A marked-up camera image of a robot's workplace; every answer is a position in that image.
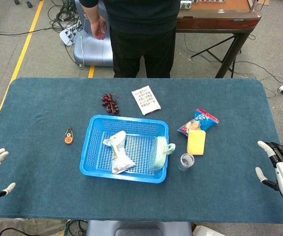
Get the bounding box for pale green refill pouch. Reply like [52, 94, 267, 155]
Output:
[150, 136, 176, 172]

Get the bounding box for white snack packet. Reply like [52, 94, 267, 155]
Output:
[102, 130, 136, 174]

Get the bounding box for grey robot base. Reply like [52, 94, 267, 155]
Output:
[86, 220, 193, 236]

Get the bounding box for blue plastic mesh basket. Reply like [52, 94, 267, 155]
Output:
[79, 114, 170, 184]

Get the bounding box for teal table cloth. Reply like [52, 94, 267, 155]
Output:
[0, 77, 283, 224]

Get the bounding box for orange black correction tape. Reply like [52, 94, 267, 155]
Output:
[64, 126, 74, 145]

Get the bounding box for yellow sponge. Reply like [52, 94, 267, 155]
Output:
[187, 129, 206, 156]

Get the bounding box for blue snack bag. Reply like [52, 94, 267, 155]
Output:
[177, 108, 220, 137]

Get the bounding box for clear plastic cup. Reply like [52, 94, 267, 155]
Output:
[177, 153, 195, 172]

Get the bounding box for dark red grape bunch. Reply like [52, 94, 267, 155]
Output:
[101, 93, 124, 117]

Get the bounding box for white red-patterned tissue pack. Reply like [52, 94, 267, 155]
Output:
[131, 85, 161, 116]

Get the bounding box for white power strip with plugs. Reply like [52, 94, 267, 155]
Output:
[59, 23, 83, 46]

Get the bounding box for blue-grey machine base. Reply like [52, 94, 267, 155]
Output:
[72, 0, 114, 67]

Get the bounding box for brown mahjong table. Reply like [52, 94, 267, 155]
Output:
[175, 0, 263, 79]

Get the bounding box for person in black clothes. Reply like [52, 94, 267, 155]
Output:
[79, 0, 181, 79]

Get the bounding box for black cable bundle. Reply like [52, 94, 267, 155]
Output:
[48, 0, 83, 32]

